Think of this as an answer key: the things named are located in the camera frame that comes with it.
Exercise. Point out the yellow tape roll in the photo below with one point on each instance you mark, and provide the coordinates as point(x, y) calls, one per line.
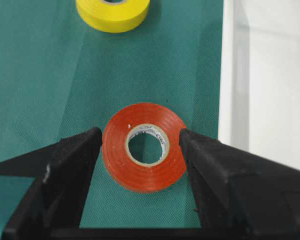
point(113, 17)

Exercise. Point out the white plastic case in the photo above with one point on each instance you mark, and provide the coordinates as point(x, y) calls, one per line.
point(259, 103)

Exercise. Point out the red tape roll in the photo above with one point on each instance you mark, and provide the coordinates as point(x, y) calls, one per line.
point(145, 175)

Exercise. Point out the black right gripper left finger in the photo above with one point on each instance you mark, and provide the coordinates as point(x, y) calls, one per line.
point(47, 188)

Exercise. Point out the green table cloth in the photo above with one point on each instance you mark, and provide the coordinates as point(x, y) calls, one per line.
point(61, 80)

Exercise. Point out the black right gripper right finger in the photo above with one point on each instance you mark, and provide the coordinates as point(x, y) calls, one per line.
point(240, 195)

